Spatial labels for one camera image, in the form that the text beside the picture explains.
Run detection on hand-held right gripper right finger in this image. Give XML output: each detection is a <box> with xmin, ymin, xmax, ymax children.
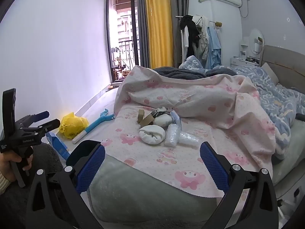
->
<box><xmin>200</xmin><ymin>141</ymin><xmax>279</xmax><ymax>229</ymax></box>

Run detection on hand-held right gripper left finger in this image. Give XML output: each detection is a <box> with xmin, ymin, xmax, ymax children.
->
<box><xmin>25</xmin><ymin>144</ymin><xmax>106</xmax><ymax>229</ymax></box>

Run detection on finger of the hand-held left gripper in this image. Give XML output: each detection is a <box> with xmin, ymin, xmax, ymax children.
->
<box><xmin>17</xmin><ymin>111</ymin><xmax>50</xmax><ymax>127</ymax></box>
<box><xmin>22</xmin><ymin>119</ymin><xmax>61</xmax><ymax>136</ymax></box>

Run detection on clear plastic wrap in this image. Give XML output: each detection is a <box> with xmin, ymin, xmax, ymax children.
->
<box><xmin>179</xmin><ymin>132</ymin><xmax>200</xmax><ymax>146</ymax></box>

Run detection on clear plastic roll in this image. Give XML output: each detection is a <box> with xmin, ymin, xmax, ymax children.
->
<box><xmin>164</xmin><ymin>123</ymin><xmax>180</xmax><ymax>147</ymax></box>

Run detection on light blue face mask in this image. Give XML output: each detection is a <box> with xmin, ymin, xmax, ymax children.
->
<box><xmin>170</xmin><ymin>110</ymin><xmax>182</xmax><ymax>127</ymax></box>

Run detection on white sock pair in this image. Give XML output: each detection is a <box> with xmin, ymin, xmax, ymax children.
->
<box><xmin>139</xmin><ymin>125</ymin><xmax>166</xmax><ymax>145</ymax></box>

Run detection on brown cardboard tape roll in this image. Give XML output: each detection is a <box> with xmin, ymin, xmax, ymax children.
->
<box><xmin>139</xmin><ymin>115</ymin><xmax>155</xmax><ymax>127</ymax></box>

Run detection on person's left hand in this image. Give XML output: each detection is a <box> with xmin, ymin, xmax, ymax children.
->
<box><xmin>0</xmin><ymin>151</ymin><xmax>32</xmax><ymax>184</ymax></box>

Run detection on yellow plastic bag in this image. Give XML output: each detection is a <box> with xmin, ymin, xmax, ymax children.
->
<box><xmin>59</xmin><ymin>112</ymin><xmax>89</xmax><ymax>139</ymax></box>

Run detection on blue cardboard box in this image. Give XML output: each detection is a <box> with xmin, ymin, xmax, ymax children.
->
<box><xmin>45</xmin><ymin>132</ymin><xmax>71</xmax><ymax>160</ymax></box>

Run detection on blue and white stick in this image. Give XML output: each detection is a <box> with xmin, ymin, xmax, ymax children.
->
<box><xmin>72</xmin><ymin>109</ymin><xmax>115</xmax><ymax>145</ymax></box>

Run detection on pink printed blanket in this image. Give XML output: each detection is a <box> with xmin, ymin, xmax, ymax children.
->
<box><xmin>101</xmin><ymin>65</ymin><xmax>277</xmax><ymax>198</ymax></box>

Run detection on blue patterned blanket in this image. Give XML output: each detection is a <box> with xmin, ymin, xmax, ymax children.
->
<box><xmin>179</xmin><ymin>55</ymin><xmax>305</xmax><ymax>160</ymax></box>

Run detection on dark grey blanket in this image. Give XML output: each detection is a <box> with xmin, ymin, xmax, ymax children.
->
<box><xmin>152</xmin><ymin>66</ymin><xmax>236</xmax><ymax>79</ymax></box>

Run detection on white dresser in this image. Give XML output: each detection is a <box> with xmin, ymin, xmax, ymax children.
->
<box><xmin>230</xmin><ymin>37</ymin><xmax>260</xmax><ymax>67</ymax></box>

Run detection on beige pillow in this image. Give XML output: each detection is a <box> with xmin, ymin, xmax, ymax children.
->
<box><xmin>261</xmin><ymin>62</ymin><xmax>279</xmax><ymax>85</ymax></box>

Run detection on light blue hanging garment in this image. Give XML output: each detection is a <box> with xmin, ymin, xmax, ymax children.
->
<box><xmin>205</xmin><ymin>27</ymin><xmax>222</xmax><ymax>69</ymax></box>

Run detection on black framed balcony door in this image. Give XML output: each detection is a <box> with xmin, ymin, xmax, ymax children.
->
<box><xmin>106</xmin><ymin>0</ymin><xmax>140</xmax><ymax>81</ymax></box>

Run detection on beige bed headboard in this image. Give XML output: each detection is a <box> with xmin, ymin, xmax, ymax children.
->
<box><xmin>261</xmin><ymin>45</ymin><xmax>305</xmax><ymax>89</ymax></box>

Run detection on white hanging coat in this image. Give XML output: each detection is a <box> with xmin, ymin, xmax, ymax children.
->
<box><xmin>192</xmin><ymin>15</ymin><xmax>210</xmax><ymax>61</ymax></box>

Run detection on white hanging garment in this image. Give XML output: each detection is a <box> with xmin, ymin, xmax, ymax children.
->
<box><xmin>183</xmin><ymin>26</ymin><xmax>189</xmax><ymax>58</ymax></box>

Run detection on black hanging garment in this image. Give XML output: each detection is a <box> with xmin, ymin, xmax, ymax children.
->
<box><xmin>180</xmin><ymin>15</ymin><xmax>201</xmax><ymax>58</ymax></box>

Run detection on round white mirror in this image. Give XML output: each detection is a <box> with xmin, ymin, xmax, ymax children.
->
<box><xmin>249</xmin><ymin>28</ymin><xmax>264</xmax><ymax>54</ymax></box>

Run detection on grey curtain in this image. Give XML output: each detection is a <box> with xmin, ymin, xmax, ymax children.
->
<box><xmin>170</xmin><ymin>0</ymin><xmax>190</xmax><ymax>67</ymax></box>
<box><xmin>137</xmin><ymin>0</ymin><xmax>150</xmax><ymax>68</ymax></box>

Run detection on white clothes rack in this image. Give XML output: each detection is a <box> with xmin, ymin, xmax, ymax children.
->
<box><xmin>175</xmin><ymin>14</ymin><xmax>223</xmax><ymax>28</ymax></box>

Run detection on yellow curtain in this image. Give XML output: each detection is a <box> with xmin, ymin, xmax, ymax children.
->
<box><xmin>144</xmin><ymin>0</ymin><xmax>173</xmax><ymax>68</ymax></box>

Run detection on white air conditioner pipe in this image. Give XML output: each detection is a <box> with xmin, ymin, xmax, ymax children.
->
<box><xmin>239</xmin><ymin>0</ymin><xmax>250</xmax><ymax>18</ymax></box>

